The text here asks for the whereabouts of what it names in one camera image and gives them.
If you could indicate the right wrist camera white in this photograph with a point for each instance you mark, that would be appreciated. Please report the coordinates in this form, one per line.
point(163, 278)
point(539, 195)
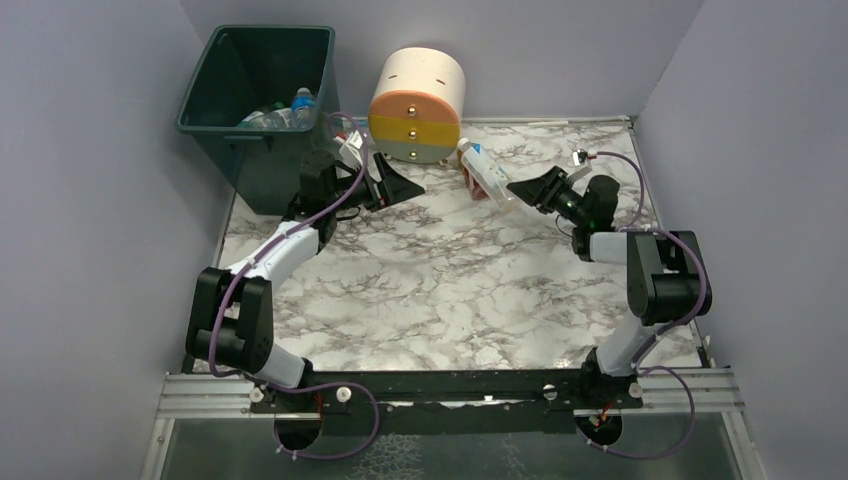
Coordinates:
point(582, 164)

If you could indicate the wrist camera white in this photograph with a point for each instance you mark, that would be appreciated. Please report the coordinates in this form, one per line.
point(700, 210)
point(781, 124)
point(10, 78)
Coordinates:
point(350, 148)
point(582, 164)

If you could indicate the green label water bottle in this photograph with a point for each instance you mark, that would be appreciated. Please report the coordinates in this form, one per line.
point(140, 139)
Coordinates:
point(271, 107)

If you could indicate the blue cap clear bottle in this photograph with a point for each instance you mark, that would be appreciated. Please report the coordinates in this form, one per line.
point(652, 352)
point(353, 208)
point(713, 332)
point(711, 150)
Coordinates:
point(303, 107)

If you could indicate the dark green plastic bin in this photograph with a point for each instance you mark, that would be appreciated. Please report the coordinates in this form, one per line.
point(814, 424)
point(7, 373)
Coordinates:
point(242, 69)

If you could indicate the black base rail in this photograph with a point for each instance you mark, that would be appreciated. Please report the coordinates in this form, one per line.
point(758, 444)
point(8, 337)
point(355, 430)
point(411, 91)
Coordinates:
point(350, 403)

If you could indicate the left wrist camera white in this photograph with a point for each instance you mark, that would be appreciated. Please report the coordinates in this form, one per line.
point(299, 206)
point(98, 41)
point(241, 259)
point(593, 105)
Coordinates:
point(350, 148)

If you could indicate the aluminium frame rail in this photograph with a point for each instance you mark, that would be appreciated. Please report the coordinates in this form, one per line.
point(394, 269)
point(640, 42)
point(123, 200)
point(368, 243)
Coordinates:
point(203, 396)

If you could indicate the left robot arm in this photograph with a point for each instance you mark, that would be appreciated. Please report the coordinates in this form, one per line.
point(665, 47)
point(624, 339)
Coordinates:
point(231, 320)

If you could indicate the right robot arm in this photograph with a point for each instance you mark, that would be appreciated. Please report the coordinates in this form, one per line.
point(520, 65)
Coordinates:
point(666, 281)

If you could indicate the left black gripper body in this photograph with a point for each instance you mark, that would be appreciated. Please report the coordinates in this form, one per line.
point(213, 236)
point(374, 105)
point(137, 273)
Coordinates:
point(374, 191)

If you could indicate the white cap bottle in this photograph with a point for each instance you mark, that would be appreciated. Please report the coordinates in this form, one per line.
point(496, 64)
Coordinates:
point(489, 174)

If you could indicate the round pastel drawer cabinet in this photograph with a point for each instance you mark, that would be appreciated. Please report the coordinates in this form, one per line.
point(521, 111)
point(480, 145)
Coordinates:
point(416, 112)

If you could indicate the amber tea bottle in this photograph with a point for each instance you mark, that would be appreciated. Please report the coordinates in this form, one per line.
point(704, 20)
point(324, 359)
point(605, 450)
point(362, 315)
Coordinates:
point(475, 190)

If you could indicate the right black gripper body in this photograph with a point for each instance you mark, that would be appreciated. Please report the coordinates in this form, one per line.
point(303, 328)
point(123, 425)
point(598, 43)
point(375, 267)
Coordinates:
point(553, 194)

